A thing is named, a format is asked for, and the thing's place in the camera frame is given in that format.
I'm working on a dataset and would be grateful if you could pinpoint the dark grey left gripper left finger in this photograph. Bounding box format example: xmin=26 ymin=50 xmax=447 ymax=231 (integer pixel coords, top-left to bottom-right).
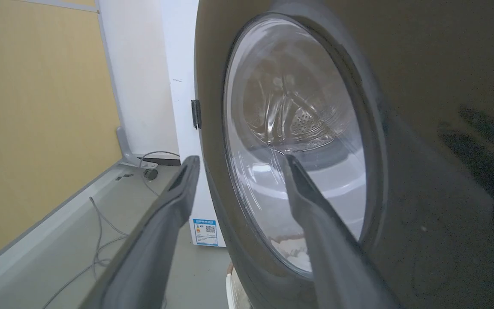
xmin=79 ymin=155 xmax=201 ymax=309

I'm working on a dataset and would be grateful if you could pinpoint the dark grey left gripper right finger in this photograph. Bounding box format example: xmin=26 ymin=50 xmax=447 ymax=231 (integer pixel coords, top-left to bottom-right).
xmin=284 ymin=154 xmax=402 ymax=309

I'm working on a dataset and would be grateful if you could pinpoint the dark washing machine door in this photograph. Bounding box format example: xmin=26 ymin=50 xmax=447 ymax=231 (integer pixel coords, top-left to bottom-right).
xmin=194 ymin=0 xmax=494 ymax=309

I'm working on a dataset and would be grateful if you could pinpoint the black door hinge latch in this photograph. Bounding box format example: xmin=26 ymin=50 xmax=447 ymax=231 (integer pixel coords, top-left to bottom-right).
xmin=191 ymin=100 xmax=202 ymax=130

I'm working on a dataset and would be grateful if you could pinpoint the white washing machine body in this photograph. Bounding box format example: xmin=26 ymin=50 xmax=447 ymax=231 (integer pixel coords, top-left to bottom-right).
xmin=160 ymin=0 xmax=227 ymax=248

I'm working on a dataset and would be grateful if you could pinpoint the blue white energy label sticker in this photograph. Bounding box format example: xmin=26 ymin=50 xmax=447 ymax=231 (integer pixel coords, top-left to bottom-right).
xmin=193 ymin=218 xmax=219 ymax=247

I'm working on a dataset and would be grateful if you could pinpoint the grey metal partition foot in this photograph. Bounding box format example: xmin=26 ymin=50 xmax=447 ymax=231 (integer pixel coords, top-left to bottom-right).
xmin=116 ymin=127 xmax=159 ymax=170

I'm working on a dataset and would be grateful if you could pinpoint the white laundry basket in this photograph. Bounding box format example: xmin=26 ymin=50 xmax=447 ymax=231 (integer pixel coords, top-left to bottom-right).
xmin=226 ymin=263 xmax=253 ymax=309

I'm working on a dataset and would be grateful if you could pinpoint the grey cable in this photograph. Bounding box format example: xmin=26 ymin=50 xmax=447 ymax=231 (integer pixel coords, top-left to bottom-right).
xmin=41 ymin=151 xmax=181 ymax=309

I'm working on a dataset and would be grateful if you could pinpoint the grey partition frame post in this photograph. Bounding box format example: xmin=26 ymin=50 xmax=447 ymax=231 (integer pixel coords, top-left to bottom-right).
xmin=96 ymin=0 xmax=133 ymax=164

